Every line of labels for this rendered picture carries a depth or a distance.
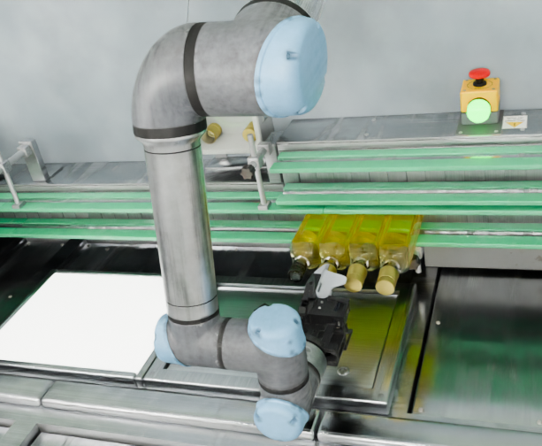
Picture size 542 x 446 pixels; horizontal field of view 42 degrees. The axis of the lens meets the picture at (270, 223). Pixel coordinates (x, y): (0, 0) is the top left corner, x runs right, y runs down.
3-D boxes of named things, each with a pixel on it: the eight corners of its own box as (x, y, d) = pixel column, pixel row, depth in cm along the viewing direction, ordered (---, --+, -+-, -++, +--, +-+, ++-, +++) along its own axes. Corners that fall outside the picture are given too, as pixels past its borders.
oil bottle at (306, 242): (318, 218, 157) (290, 273, 140) (314, 195, 154) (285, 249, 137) (343, 217, 155) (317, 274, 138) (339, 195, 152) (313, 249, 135)
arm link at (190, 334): (94, 32, 86) (148, 380, 103) (178, 27, 83) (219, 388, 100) (138, 21, 96) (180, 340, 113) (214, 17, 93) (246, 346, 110)
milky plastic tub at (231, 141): (207, 139, 171) (193, 155, 164) (185, 47, 160) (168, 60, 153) (275, 136, 164) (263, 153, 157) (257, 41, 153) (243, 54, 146)
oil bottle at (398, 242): (397, 219, 151) (377, 278, 134) (394, 196, 148) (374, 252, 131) (423, 219, 149) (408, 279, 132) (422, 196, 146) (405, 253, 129)
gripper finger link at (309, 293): (324, 286, 127) (313, 325, 121) (315, 285, 128) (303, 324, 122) (321, 268, 124) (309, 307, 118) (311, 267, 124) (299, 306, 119)
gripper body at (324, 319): (354, 329, 124) (338, 377, 114) (306, 324, 127) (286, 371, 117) (350, 294, 120) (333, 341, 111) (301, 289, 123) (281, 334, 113)
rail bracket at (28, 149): (49, 173, 188) (-3, 218, 170) (27, 114, 180) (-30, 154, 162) (64, 173, 186) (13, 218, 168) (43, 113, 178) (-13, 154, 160)
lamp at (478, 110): (467, 119, 141) (466, 126, 138) (466, 97, 138) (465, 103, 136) (491, 119, 139) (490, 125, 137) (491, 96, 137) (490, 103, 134)
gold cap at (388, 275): (380, 280, 131) (376, 296, 128) (378, 265, 129) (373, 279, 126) (400, 281, 130) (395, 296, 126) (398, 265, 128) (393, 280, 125)
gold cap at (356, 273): (367, 264, 130) (362, 278, 127) (367, 280, 132) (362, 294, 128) (347, 262, 131) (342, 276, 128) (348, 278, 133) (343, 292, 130)
